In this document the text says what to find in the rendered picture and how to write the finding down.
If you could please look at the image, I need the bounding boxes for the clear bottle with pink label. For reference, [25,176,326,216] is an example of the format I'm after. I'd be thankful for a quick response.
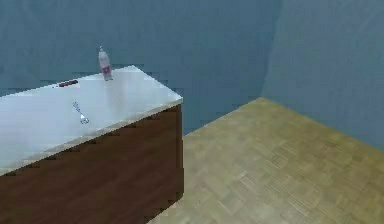
[97,45,114,82]

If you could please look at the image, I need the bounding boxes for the brown cupboard with white top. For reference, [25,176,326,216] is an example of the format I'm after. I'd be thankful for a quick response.
[0,64,185,224]

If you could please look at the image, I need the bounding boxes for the silver fork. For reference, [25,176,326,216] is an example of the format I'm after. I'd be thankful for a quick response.
[72,101,90,125]

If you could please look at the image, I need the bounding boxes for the dark red pen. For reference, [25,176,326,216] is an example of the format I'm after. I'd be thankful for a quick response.
[58,79,80,88]

